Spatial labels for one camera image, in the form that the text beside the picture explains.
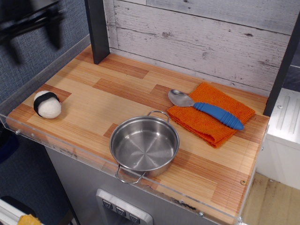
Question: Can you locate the white black sushi toy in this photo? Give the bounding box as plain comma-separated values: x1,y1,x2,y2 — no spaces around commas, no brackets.
33,90,61,119

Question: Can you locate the dark left post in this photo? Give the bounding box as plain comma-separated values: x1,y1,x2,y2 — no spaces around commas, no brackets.
84,0,110,64

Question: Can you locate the silver metal pot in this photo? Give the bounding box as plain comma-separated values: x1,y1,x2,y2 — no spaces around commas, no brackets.
109,111,180,182

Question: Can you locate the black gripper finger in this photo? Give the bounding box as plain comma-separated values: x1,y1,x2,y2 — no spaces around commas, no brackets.
45,21,61,49
2,39,22,65

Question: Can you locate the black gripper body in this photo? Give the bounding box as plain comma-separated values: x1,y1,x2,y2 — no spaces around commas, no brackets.
0,0,64,44

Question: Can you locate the orange rag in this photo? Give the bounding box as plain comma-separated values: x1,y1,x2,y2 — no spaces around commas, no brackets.
167,82,255,148

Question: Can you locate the white aluminium box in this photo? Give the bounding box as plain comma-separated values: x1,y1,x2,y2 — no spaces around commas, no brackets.
256,88,300,189

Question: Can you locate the clear acrylic guard rail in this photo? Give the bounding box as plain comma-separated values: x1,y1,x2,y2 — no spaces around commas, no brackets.
4,47,269,225

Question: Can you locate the dark post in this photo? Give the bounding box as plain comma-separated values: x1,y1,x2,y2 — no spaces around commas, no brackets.
263,15,300,117
84,0,110,64

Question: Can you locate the blue handled metal spoon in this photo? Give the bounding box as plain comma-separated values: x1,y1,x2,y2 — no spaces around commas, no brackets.
168,90,244,130

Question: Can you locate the silver button panel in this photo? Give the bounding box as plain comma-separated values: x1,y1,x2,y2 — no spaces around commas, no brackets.
96,188,153,225

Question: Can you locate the silver cabinet front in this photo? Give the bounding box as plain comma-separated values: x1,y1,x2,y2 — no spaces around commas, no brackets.
46,148,213,225

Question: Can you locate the dark right post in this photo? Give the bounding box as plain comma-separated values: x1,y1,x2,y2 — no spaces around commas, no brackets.
263,15,300,117

